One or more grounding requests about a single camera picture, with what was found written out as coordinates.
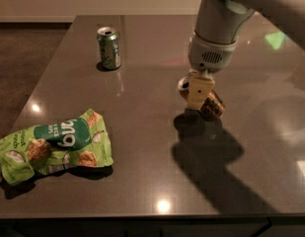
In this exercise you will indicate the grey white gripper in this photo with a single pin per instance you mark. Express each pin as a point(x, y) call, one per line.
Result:
point(209, 55)

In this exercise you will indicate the orange soda can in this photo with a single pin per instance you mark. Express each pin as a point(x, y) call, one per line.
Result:
point(197, 89)

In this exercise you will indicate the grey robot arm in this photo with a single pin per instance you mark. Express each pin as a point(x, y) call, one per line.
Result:
point(217, 29)

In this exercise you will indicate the green soda can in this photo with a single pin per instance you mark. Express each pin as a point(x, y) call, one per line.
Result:
point(109, 47)

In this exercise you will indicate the green rice chips bag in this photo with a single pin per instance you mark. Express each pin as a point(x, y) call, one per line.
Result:
point(46, 149)

